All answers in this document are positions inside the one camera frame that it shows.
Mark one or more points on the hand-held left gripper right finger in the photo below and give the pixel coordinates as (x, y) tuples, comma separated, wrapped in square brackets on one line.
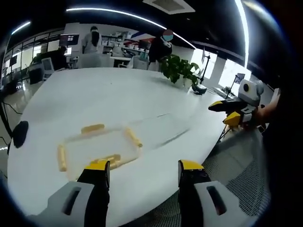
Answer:
[(213, 203)]

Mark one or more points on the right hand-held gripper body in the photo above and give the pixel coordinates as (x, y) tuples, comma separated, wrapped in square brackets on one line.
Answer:
[(251, 93)]

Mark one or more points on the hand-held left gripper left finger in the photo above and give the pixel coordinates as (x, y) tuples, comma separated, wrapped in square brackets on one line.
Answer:
[(71, 201)]

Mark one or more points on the black tripod with sign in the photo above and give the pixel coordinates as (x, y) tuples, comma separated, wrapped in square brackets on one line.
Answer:
[(233, 87)]

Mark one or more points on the black desk stand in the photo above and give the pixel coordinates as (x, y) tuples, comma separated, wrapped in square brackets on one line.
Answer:
[(200, 88)]

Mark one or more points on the grey mesh office chair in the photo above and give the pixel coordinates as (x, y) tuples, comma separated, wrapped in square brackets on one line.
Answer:
[(236, 160)]

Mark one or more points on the green potted plant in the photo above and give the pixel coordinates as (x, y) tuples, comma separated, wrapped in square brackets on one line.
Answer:
[(180, 68)]

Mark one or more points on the bright curved ceiling light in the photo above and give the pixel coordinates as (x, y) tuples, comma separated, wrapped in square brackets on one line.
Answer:
[(243, 30)]

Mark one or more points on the clear container with yellow latches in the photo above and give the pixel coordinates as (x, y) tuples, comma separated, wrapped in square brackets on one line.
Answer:
[(104, 146)]

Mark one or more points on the black round chair part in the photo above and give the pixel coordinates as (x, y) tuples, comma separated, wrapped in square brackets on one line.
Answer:
[(20, 133)]

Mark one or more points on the ceiling air vent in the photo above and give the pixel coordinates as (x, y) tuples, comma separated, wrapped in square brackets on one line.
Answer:
[(170, 5)]

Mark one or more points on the black floor box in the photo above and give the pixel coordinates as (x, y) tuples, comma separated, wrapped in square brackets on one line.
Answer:
[(36, 76)]

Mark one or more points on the white office chair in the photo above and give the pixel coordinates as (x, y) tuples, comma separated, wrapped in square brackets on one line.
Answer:
[(48, 66)]

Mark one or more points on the dark computer monitor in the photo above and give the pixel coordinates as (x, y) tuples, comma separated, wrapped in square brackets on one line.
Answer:
[(69, 39)]

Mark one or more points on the short ceiling light strip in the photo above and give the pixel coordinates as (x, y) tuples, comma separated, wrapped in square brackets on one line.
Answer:
[(20, 27)]

